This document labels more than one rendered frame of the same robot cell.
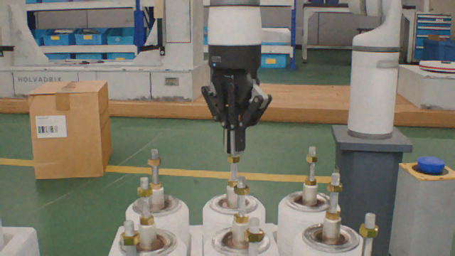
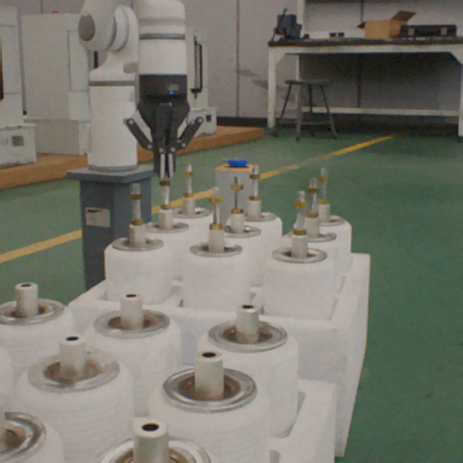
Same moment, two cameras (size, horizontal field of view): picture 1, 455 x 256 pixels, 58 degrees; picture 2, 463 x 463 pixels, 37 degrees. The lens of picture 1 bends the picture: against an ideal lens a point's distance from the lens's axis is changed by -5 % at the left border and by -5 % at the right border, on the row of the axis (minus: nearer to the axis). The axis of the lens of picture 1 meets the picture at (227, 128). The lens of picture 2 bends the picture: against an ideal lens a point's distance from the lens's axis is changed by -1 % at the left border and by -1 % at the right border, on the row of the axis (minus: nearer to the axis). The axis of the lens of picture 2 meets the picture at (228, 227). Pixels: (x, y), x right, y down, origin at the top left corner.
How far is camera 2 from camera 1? 1.00 m
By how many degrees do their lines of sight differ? 69
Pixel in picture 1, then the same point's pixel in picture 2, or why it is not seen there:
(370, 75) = (126, 108)
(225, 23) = (180, 54)
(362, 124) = (124, 156)
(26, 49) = not seen: outside the picture
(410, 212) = (243, 199)
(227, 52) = (182, 80)
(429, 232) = not seen: hidden behind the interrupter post
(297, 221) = (205, 225)
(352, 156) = (128, 188)
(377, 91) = not seen: hidden behind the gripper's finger
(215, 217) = (180, 236)
